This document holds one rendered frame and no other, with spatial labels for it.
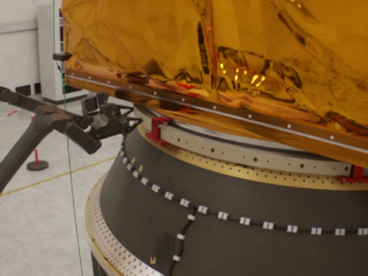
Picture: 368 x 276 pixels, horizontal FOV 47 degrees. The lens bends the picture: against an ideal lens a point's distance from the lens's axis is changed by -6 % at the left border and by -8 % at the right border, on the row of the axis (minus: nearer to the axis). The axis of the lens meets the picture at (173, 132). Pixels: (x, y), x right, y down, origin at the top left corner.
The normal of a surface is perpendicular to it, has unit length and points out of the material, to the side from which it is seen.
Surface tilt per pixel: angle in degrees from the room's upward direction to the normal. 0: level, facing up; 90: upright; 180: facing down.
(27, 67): 90
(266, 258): 62
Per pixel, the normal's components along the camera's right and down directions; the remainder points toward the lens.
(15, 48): 0.72, 0.22
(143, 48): -0.69, 0.20
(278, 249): -0.31, -0.18
